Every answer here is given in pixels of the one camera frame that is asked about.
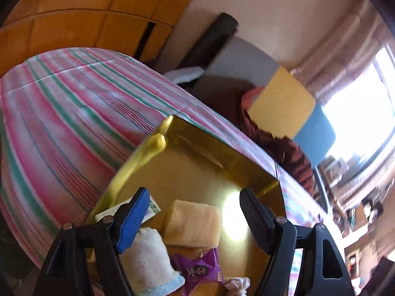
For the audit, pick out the gold tin box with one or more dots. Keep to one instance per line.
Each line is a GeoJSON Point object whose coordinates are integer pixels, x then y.
{"type": "Point", "coordinates": [200, 185]}

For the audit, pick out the wooden wardrobe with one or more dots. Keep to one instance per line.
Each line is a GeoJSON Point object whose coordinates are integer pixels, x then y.
{"type": "Point", "coordinates": [77, 21]}

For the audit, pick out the white card green label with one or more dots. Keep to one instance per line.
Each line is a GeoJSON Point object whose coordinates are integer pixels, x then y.
{"type": "Point", "coordinates": [106, 214]}

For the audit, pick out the white sock blue cuff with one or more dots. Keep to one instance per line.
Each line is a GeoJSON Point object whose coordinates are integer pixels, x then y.
{"type": "Point", "coordinates": [148, 259]}

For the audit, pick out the black rolled mat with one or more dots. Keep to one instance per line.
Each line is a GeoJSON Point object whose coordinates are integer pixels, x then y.
{"type": "Point", "coordinates": [216, 35]}

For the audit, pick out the purple snack packet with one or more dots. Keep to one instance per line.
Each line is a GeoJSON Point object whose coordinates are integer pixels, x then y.
{"type": "Point", "coordinates": [197, 271]}

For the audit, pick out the dark red jacket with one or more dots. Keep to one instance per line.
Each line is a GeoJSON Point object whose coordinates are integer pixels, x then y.
{"type": "Point", "coordinates": [296, 157]}

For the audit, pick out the yellow sponge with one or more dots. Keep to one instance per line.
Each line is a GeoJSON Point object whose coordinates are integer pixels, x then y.
{"type": "Point", "coordinates": [193, 223]}

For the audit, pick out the grey yellow blue chair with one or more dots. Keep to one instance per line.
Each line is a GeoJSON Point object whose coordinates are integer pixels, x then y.
{"type": "Point", "coordinates": [284, 104]}

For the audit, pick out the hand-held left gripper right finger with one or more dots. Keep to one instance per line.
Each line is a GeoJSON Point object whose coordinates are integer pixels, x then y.
{"type": "Point", "coordinates": [256, 219]}

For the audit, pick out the window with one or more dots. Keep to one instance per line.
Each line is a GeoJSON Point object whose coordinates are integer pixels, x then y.
{"type": "Point", "coordinates": [364, 114]}

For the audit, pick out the striped pink green cloth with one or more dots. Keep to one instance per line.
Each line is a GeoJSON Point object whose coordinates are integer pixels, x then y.
{"type": "Point", "coordinates": [61, 114]}

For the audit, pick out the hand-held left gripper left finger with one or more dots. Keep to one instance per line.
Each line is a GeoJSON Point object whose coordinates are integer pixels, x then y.
{"type": "Point", "coordinates": [132, 222]}

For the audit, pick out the wooden side table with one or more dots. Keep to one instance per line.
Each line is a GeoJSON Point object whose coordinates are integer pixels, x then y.
{"type": "Point", "coordinates": [355, 191]}

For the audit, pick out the beige patterned curtain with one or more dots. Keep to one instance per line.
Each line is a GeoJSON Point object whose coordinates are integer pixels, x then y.
{"type": "Point", "coordinates": [339, 52]}

